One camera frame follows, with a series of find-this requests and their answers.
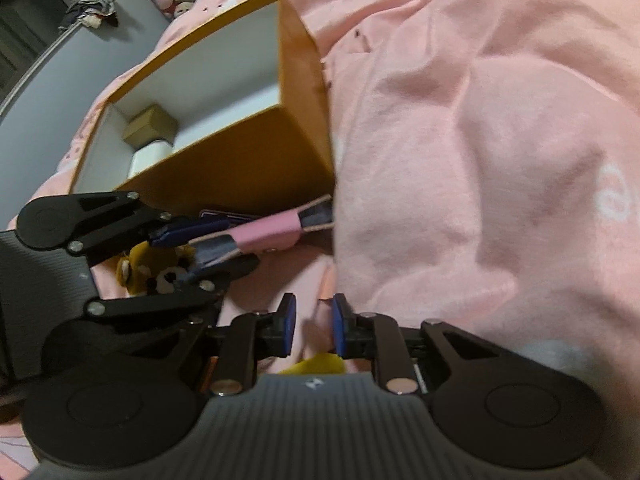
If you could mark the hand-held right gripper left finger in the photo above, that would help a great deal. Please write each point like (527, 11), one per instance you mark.
(289, 325)

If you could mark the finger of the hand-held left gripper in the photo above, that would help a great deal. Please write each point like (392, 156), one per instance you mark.
(165, 297)
(180, 234)

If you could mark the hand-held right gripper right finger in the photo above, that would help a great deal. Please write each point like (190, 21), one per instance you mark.
(340, 325)

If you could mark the brown plush toy blue hat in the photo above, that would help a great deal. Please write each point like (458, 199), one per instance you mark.
(145, 270)

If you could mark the yellow plush toy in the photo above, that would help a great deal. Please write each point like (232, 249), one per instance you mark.
(320, 364)

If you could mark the white box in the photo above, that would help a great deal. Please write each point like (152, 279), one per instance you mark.
(150, 160)

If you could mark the pink denim-trimmed pouch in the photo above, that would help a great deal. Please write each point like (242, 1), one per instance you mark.
(270, 227)

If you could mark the orange cardboard box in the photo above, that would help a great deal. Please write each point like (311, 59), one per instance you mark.
(240, 160)

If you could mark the small brown cardboard box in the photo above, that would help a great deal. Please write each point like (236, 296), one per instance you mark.
(150, 127)

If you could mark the pink printed blanket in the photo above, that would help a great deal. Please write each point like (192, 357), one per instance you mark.
(475, 135)

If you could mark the grey bundled clothes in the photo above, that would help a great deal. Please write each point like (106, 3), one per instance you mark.
(92, 2)

